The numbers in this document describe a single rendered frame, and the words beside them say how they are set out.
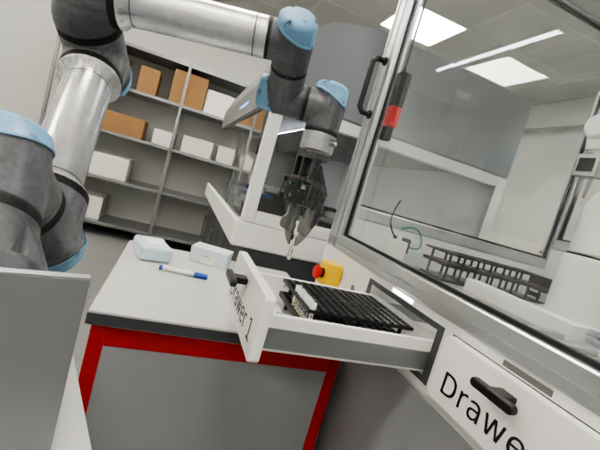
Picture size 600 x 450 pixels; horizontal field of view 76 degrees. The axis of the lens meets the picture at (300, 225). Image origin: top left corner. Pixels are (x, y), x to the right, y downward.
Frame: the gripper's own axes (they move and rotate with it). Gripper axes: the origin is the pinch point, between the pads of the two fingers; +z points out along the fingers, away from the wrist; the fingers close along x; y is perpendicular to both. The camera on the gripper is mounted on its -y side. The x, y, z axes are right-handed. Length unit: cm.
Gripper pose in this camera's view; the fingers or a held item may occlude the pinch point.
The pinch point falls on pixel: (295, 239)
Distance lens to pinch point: 89.3
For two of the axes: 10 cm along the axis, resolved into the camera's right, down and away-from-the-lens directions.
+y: -4.0, -0.3, -9.1
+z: -2.7, 9.6, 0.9
